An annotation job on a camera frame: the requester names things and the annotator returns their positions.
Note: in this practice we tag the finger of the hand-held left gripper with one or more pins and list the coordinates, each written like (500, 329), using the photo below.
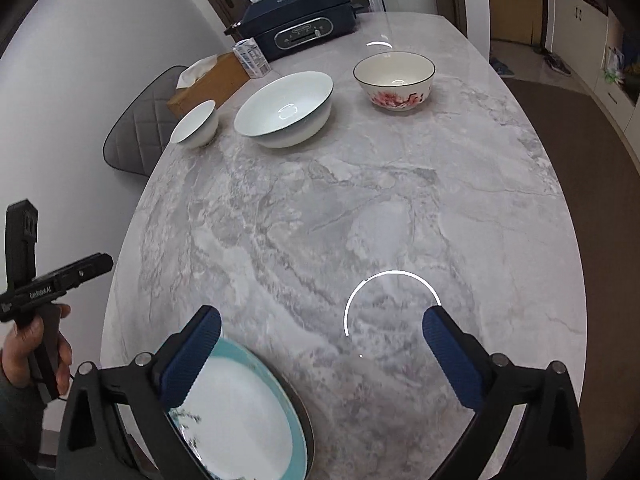
(92, 266)

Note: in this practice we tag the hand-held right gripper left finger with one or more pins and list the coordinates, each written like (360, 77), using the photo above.
(192, 355)

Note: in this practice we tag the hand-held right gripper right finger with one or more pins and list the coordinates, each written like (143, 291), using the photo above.
(450, 360)

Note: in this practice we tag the teal floral rim plate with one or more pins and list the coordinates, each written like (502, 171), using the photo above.
(240, 410)

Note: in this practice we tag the grey rim plate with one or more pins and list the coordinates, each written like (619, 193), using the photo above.
(308, 440)

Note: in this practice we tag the small white bowl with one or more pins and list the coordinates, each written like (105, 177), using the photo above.
(196, 122)

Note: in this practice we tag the large white bowl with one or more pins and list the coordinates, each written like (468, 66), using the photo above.
(285, 107)

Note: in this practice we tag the pink floral bowl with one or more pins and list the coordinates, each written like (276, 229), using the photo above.
(395, 77)

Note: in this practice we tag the person's left forearm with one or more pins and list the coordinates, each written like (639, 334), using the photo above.
(15, 410)

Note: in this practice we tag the person's left hand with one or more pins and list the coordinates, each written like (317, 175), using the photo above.
(22, 347)

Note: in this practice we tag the grey quilted chair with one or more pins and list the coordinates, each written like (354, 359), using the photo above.
(140, 125)

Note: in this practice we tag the white tissue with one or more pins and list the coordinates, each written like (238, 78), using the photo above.
(197, 70)

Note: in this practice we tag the wooden tissue box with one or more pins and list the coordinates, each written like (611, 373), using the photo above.
(220, 82)

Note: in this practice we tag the white drink carton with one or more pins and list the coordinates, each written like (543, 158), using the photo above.
(252, 57)

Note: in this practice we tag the dark shoe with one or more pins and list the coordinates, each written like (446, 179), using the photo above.
(557, 62)
(500, 67)

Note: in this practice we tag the dark blue electric cooker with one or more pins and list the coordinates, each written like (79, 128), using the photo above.
(295, 22)

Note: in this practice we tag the white gift bag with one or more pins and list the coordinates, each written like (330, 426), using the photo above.
(615, 62)

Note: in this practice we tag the brown wooden entry door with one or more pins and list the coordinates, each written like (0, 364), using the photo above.
(515, 0)

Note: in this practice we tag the white wall cabinet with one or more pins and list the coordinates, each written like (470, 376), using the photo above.
(585, 25)

